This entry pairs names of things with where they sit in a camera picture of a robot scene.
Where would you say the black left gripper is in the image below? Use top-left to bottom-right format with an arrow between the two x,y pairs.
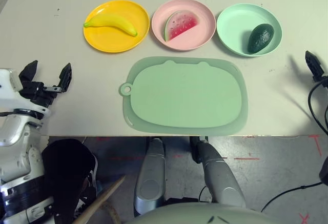
19,59 -> 73,109

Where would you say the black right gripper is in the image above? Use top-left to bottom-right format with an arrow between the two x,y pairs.
304,50 -> 328,89

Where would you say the dark green toy avocado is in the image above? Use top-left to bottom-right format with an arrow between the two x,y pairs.
247,23 -> 275,54

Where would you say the yellow toy banana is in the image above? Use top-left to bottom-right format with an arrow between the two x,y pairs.
83,13 -> 139,38

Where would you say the toy watermelon slice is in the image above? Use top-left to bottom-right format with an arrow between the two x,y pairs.
162,10 -> 200,42

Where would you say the yellow round plate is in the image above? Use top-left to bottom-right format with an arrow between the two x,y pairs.
83,0 -> 151,54

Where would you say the mint green round plate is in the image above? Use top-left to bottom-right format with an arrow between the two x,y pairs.
216,3 -> 283,58

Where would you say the black stand foot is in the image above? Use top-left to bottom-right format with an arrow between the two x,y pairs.
319,157 -> 328,187

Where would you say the black and white sneaker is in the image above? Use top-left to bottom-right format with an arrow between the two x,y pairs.
74,154 -> 100,218

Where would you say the pink round plate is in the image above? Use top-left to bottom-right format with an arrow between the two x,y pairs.
151,0 -> 216,52

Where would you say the pale green silicone mat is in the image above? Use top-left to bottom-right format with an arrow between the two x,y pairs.
118,56 -> 249,134

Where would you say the wooden stool leg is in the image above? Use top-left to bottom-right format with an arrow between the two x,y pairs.
73,174 -> 127,224

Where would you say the silver left robot leg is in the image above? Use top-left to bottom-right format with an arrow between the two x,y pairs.
133,137 -> 166,216

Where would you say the silver robot leg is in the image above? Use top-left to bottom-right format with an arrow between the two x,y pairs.
133,137 -> 166,216
189,136 -> 247,208

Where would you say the silver right robot leg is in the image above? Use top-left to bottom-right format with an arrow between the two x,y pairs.
189,136 -> 247,208

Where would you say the beige curved tube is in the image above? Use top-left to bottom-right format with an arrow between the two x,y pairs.
101,200 -> 121,224

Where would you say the pale robot torso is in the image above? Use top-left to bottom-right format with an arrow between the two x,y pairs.
133,200 -> 276,224

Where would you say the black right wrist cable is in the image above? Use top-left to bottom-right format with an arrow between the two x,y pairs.
307,80 -> 328,134

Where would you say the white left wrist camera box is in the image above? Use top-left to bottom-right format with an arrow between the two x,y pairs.
0,68 -> 23,93

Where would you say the black floor cable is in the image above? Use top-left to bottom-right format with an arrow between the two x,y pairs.
261,181 -> 324,212

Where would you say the thin black cable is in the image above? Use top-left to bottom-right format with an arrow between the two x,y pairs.
198,185 -> 214,202

